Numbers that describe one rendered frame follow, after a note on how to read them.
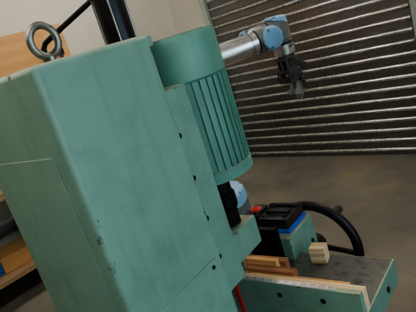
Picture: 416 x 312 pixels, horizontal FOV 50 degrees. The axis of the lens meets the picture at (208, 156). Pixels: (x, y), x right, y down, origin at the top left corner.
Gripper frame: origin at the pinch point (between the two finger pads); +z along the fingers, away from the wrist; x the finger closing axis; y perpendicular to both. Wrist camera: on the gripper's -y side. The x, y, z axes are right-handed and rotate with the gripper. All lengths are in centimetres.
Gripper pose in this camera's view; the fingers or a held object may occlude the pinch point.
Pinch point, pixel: (301, 95)
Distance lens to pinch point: 206.8
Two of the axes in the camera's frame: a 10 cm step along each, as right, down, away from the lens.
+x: 6.4, 0.3, -7.7
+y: -6.9, 4.6, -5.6
